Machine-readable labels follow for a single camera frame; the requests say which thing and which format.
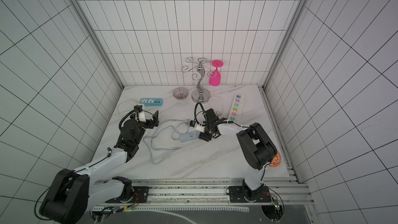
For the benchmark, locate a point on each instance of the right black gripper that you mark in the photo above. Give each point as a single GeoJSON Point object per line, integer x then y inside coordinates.
{"type": "Point", "coordinates": [207, 129]}

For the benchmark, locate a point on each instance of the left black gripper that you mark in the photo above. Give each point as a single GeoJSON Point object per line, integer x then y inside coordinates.
{"type": "Point", "coordinates": [151, 124]}

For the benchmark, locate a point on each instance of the grey-blue power strip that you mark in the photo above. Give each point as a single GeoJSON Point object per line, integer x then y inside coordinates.
{"type": "Point", "coordinates": [189, 136]}

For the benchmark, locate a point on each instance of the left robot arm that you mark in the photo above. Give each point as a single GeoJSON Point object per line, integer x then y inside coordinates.
{"type": "Point", "coordinates": [75, 192]}

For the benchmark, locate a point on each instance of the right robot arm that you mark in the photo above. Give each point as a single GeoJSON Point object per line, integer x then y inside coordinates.
{"type": "Point", "coordinates": [258, 150]}

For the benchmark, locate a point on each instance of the teal power strip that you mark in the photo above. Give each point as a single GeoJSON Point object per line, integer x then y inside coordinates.
{"type": "Point", "coordinates": [151, 102]}

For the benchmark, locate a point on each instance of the white multicolour power strip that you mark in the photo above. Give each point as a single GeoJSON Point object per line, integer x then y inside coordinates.
{"type": "Point", "coordinates": [237, 108]}

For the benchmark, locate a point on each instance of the chrome wine glass rack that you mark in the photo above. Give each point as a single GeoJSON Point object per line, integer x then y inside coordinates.
{"type": "Point", "coordinates": [200, 68]}

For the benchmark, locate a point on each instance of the small clear glass bowl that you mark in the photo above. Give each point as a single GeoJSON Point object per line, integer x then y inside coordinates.
{"type": "Point", "coordinates": [180, 93]}

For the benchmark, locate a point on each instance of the pink wine glass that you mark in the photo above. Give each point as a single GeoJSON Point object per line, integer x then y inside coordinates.
{"type": "Point", "coordinates": [215, 76]}

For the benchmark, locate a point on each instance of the orange round sticker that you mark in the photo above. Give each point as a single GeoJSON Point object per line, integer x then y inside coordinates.
{"type": "Point", "coordinates": [277, 160]}

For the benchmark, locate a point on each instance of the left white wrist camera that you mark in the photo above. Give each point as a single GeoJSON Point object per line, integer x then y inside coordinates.
{"type": "Point", "coordinates": [141, 117]}

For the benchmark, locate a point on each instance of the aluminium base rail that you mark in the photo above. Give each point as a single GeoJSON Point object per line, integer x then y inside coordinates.
{"type": "Point", "coordinates": [202, 192]}

